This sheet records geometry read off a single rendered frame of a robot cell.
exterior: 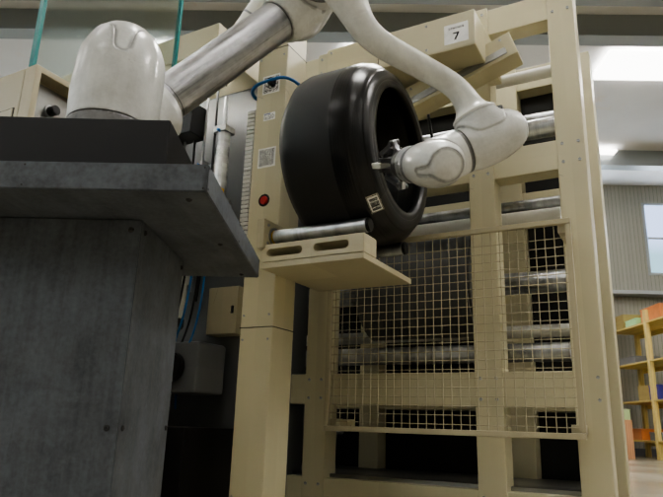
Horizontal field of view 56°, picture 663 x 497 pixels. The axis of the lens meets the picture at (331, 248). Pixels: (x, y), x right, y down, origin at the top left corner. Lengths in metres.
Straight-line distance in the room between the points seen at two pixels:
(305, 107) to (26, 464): 1.32
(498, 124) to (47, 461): 1.07
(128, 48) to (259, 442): 1.26
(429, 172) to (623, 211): 11.48
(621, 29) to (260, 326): 6.52
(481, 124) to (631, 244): 11.25
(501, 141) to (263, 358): 1.04
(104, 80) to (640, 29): 7.26
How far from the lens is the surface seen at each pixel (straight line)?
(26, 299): 1.03
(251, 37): 1.56
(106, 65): 1.20
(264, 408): 2.02
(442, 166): 1.32
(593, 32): 7.85
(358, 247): 1.82
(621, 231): 12.61
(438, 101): 2.54
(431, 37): 2.47
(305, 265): 1.92
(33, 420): 1.00
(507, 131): 1.44
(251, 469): 2.05
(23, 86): 2.02
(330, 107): 1.90
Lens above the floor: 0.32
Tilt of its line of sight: 16 degrees up
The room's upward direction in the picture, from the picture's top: 2 degrees clockwise
